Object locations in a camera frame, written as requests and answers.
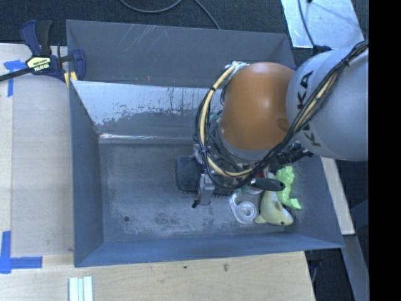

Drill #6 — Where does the bright green toy animal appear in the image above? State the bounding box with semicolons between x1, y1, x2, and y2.
274;166;302;211

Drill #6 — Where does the black cylinder on white bracket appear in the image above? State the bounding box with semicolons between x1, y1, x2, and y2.
250;177;286;192

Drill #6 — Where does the pale green toy dolphin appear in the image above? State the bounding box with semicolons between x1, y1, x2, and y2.
253;189;294;227

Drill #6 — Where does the pale wood board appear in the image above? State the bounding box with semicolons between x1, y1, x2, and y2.
10;73;76;258

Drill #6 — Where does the grey metal bin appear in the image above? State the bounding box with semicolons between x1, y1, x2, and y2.
65;19;346;268

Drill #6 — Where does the black ribbed block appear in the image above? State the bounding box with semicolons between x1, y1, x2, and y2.
174;155;233;196

